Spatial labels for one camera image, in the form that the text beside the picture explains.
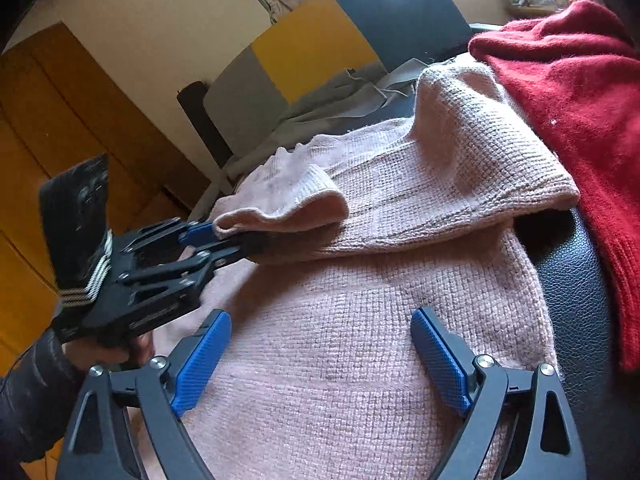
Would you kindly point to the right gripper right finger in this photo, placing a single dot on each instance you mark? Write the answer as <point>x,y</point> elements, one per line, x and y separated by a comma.
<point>543,442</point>

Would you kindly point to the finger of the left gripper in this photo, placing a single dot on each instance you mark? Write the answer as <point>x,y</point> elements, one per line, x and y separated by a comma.
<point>199,234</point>
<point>230,250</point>

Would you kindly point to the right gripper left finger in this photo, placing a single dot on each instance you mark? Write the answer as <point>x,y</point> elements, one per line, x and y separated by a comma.
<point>98,443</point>

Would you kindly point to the pink knitted sweater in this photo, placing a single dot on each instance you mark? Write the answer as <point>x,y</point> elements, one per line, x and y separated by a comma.
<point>321,379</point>

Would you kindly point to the left forearm dark sleeve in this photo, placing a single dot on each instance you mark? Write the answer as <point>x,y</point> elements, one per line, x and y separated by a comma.
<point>37,399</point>

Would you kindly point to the person's left hand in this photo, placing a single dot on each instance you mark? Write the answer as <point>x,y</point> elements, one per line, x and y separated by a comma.
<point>85,352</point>

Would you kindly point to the grey blanket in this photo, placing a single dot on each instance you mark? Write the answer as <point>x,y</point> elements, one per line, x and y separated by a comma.
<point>349,101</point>

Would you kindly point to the grey yellow navy cushion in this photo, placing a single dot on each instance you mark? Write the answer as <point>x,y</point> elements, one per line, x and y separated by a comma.
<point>315,42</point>

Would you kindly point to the red knitted sweater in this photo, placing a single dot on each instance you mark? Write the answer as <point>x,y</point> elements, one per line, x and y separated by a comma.
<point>575,75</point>

